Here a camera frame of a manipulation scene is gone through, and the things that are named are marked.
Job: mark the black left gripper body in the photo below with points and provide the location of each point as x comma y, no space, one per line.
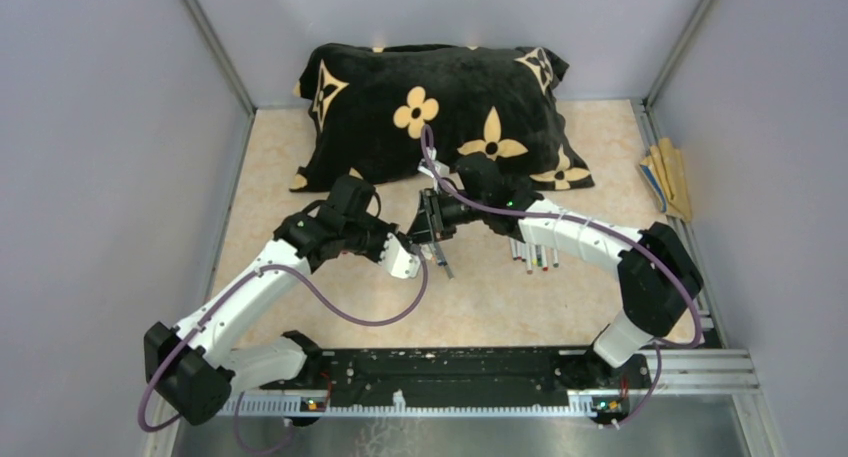
368,238

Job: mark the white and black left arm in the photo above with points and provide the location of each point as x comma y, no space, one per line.
195,366

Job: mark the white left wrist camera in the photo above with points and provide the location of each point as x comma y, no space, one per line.
396,260

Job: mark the aluminium wall rail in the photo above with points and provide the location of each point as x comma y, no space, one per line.
220,56

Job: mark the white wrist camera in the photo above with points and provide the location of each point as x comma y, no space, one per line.
433,168
396,260

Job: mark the aluminium front frame rail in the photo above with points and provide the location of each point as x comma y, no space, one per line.
705,402

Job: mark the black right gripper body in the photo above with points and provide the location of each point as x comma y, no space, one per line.
453,212

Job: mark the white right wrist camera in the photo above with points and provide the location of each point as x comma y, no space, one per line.
433,168

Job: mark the white pen with brown cap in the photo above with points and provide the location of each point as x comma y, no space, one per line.
528,258

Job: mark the folded yellow and blue cloth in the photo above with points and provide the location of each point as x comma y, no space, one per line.
662,170

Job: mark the black pillow with cream flowers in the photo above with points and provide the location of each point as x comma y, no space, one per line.
370,106

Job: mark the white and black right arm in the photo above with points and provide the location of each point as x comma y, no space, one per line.
658,279

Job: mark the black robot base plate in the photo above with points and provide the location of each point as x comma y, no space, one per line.
455,377

